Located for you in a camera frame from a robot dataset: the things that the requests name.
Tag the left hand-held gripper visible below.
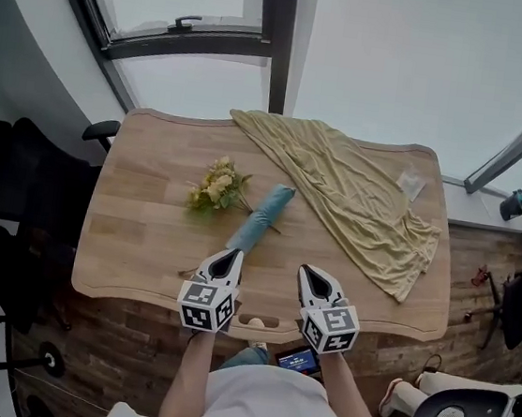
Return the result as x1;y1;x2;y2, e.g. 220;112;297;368
172;242;246;338

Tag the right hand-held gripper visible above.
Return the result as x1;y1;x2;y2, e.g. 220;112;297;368
288;263;368;359

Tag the blue umbrella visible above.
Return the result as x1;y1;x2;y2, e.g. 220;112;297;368
224;176;299;260

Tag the person's right forearm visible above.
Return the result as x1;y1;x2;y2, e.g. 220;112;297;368
309;349;388;417

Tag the person's left forearm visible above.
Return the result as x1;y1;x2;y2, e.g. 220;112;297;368
157;325;219;417

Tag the person's shoe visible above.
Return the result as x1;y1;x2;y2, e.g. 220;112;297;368
376;376;419;417
243;316;273;352

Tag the yellow artificial flower bouquet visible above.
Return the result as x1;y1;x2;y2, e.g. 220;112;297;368
182;151;292;236

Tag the person's blue jeans leg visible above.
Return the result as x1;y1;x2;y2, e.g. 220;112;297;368
216;340;273;378

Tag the yellow crumpled cloth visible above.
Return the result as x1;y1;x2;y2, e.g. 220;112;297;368
209;107;455;308

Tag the person's white printed shirt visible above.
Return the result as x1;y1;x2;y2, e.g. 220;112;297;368
97;343;452;417

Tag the clear plastic bag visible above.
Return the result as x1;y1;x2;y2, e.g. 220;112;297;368
394;161;430;205

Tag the small red object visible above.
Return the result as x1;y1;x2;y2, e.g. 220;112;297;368
470;262;492;290

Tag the black office chair with armrest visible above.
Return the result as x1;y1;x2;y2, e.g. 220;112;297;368
0;106;123;251

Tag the black teal cup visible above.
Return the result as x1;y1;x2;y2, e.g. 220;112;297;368
497;186;522;225

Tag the black cable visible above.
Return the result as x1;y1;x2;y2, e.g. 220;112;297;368
422;351;445;376

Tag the black window frame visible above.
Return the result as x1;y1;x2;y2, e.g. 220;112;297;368
28;0;301;134

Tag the black window handle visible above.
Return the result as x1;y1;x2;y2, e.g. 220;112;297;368
166;12;204;37

